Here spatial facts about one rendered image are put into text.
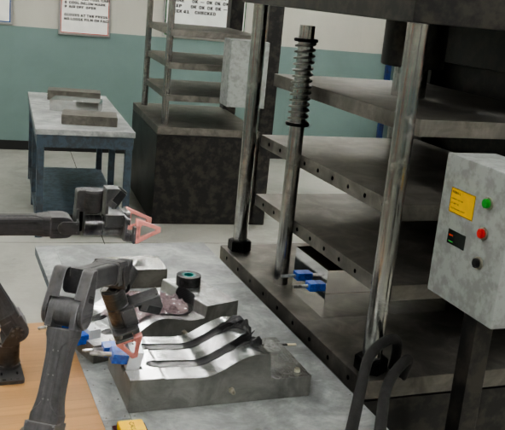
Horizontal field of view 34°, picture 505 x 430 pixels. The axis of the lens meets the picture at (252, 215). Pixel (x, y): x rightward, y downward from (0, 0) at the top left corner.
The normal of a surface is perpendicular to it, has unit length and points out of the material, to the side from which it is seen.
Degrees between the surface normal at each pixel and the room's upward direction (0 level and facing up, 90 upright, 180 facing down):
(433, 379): 90
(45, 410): 67
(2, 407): 0
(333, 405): 0
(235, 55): 90
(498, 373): 90
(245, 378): 90
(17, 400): 0
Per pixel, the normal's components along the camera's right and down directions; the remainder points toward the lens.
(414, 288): 0.36, 0.27
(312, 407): 0.09, -0.96
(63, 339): -0.15, -0.16
